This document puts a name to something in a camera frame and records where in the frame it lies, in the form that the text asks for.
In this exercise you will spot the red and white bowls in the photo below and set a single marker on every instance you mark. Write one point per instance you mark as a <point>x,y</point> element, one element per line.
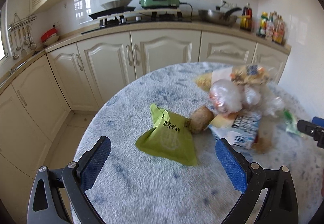
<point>50,37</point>

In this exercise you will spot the lower cream cabinets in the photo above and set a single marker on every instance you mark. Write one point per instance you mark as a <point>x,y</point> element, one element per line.
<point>80,73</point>

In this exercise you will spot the green snack packet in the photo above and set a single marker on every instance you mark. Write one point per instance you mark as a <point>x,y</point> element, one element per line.
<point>169,138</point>

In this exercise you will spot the hanging utensil rack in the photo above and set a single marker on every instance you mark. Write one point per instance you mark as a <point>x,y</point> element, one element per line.
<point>20,35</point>

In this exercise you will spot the group of condiment bottles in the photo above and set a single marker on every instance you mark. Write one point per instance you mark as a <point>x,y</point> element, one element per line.
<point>272,27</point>

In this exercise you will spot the white wall power socket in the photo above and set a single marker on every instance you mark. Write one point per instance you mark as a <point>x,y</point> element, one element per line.
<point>226,4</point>

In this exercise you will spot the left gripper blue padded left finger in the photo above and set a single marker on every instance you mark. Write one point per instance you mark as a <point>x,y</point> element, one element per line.
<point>46,204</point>

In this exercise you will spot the blue white milk carton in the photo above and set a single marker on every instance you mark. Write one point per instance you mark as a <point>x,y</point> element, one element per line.
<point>238,129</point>

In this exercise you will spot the brown round bread bun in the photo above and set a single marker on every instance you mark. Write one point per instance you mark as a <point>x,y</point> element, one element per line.
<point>200,119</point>

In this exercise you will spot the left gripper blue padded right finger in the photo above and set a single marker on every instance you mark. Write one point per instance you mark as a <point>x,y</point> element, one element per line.
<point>280,203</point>

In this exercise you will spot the black gas stove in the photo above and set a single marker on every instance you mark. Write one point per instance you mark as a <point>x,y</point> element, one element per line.
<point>138,16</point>

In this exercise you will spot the dark soy sauce bottle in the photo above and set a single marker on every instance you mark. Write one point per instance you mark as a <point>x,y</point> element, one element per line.
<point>246,18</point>

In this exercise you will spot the clear plastic bag bundle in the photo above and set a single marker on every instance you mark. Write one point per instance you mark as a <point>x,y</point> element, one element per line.
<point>228,98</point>

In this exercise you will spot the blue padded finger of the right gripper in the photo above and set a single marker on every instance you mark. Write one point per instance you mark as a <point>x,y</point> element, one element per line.
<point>318,121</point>

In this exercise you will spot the steel wok with black handle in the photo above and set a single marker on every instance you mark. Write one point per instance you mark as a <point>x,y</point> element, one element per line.
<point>218,17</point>

